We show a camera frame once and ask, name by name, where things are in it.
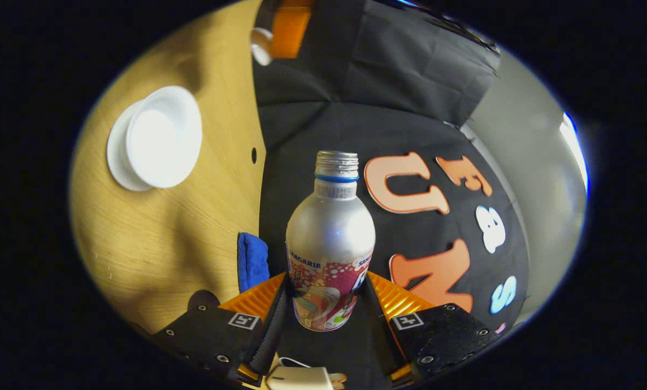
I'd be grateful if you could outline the white saucer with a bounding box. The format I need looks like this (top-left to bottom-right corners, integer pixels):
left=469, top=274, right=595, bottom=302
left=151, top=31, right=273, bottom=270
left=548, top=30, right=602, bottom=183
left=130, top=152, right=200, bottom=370
left=106, top=100, right=156, bottom=192

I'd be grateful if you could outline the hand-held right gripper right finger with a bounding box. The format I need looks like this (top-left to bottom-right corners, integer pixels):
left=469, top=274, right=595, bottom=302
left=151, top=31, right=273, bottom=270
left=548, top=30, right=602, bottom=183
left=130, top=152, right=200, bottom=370
left=364, top=271, right=500, bottom=382

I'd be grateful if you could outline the black backdrop cloth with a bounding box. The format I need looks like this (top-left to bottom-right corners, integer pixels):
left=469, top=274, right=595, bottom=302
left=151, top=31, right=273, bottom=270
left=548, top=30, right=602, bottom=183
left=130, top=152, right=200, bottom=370
left=252, top=0, right=530, bottom=390

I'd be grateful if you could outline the dark round coaster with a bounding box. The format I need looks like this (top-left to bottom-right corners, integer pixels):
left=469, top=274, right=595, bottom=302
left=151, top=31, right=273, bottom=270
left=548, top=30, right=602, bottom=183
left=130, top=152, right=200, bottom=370
left=187, top=290, right=221, bottom=312

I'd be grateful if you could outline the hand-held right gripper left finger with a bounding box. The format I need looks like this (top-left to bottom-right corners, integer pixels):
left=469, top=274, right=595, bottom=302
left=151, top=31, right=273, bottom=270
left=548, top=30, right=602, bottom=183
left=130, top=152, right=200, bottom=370
left=150, top=271, right=289, bottom=388

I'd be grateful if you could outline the white teacup lid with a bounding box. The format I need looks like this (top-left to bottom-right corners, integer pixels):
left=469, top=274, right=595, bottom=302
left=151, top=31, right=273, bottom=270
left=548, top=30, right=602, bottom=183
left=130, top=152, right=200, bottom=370
left=250, top=27, right=274, bottom=67

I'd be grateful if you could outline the silver water bottle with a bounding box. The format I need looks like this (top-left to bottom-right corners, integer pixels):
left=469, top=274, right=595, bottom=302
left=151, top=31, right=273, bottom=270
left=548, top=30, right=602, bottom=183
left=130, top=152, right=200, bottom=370
left=286, top=151, right=377, bottom=332

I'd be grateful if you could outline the blue towel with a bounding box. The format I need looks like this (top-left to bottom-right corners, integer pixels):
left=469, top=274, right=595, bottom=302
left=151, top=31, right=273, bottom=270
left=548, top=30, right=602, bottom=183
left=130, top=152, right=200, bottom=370
left=237, top=232, right=270, bottom=294

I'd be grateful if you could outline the white teacup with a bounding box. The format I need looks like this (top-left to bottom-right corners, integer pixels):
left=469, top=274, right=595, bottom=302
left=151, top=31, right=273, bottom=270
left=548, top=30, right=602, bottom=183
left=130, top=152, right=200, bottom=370
left=126, top=86, right=203, bottom=189

